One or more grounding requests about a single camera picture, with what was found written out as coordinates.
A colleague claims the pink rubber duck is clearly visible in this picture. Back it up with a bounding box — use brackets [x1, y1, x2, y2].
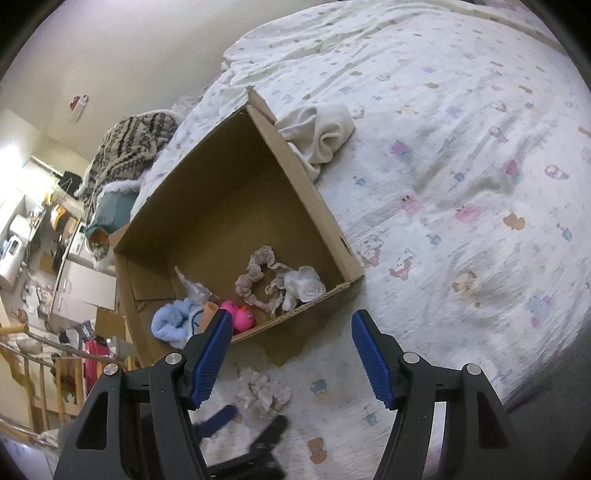
[221, 300, 256, 333]

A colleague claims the open cardboard box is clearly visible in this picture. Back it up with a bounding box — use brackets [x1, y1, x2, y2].
[110, 91, 363, 366]

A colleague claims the cream ruffled scrunchie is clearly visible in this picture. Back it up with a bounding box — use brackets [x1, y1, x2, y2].
[236, 367, 293, 417]

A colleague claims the wall sticker decoration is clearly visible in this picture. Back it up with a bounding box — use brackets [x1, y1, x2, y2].
[69, 94, 89, 123]

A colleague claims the wooden chair frame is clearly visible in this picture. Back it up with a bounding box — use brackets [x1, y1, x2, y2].
[0, 322, 139, 439]

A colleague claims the cream folded towel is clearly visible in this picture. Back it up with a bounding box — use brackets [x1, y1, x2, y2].
[276, 103, 356, 182]

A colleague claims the light blue plush toy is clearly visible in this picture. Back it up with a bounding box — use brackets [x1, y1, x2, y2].
[150, 298, 204, 350]

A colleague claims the white patterned cloth piece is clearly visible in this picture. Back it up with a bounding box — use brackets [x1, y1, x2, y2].
[174, 266, 219, 306]

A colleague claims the red bag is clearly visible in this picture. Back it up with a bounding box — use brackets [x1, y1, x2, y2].
[83, 338, 111, 393]

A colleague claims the white fluffy scrunchie in box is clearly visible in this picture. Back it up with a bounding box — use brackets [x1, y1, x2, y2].
[281, 266, 325, 312]

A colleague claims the white cabinet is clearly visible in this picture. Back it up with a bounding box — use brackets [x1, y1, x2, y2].
[47, 222, 117, 332]

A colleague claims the patterned white bed quilt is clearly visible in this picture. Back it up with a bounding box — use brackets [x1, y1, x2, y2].
[131, 0, 591, 480]

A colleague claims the orange cylinder toy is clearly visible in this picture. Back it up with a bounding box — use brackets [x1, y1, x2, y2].
[197, 301, 218, 333]

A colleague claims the teal cushion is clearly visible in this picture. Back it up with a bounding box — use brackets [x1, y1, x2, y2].
[85, 191, 137, 243]

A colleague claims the striped knitted fleece blanket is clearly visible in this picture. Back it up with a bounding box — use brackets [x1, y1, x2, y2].
[75, 109, 183, 270]

